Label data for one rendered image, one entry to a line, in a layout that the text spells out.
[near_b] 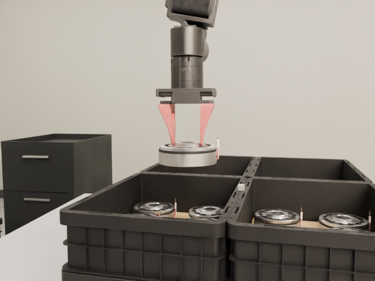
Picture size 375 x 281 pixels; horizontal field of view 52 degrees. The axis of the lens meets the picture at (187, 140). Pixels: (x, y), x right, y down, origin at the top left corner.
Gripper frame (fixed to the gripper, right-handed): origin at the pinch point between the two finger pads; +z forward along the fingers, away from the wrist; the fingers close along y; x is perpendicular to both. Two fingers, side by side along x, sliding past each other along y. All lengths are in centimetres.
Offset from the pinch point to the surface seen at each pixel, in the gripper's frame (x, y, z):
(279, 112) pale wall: -336, -56, 0
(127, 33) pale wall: -344, 104, -86
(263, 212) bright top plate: -23.4, -15.3, 19.2
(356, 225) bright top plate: -14.6, -34.0, 19.2
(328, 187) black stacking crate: -26.7, -31.0, 13.5
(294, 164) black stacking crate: -67, -29, 14
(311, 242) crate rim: 10.6, -19.8, 14.4
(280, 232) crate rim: 10.1, -15.3, 13.1
